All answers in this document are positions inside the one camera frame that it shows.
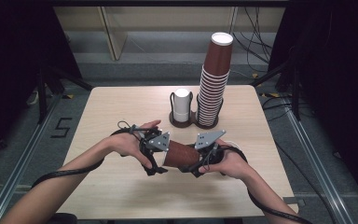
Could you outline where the black floor cable bundle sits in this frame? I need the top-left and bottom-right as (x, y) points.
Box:
(233, 7), (274, 74)

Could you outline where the nested white cups stack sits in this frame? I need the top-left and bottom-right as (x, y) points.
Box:
(173, 88), (192, 123)

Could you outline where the stack of brown cups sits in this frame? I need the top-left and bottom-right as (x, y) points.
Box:
(195, 32), (235, 130)

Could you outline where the beige wooden board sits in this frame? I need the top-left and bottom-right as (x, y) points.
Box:
(97, 7), (129, 62)

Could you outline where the black metal stand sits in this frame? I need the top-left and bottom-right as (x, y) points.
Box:
(251, 60), (302, 121)
(36, 63), (94, 125)

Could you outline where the metal floor rail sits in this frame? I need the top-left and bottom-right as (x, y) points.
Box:
(283, 101), (353, 224)
(0, 92), (64, 224)

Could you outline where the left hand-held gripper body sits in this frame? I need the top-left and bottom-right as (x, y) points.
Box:
(139, 127), (172, 154)

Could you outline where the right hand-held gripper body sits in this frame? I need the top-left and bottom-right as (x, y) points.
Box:
(194, 129), (227, 166)

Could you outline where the brown paper cup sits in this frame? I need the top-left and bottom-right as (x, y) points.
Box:
(162, 140), (201, 170)

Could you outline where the gripper black corrugated cable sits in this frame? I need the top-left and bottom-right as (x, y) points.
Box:
(31, 120), (162, 189)
(220, 145), (313, 224)

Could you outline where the left gripper black corrugated cable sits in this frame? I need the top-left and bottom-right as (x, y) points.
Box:
(31, 120), (162, 189)

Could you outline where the black overhead bar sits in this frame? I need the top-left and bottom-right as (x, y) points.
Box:
(43, 0), (290, 7)

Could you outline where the person's left hand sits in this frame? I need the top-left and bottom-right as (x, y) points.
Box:
(105, 119), (162, 171)

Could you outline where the thin black cable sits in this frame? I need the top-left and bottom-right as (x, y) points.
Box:
(273, 141), (338, 224)

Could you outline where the person's right hand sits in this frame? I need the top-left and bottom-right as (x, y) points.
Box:
(198, 138), (254, 181)

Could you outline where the right gripper black corrugated cable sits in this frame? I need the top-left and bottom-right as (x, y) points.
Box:
(220, 145), (313, 224)

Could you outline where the dark curtain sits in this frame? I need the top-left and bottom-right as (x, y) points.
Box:
(0, 0), (83, 169)
(268, 0), (358, 213)

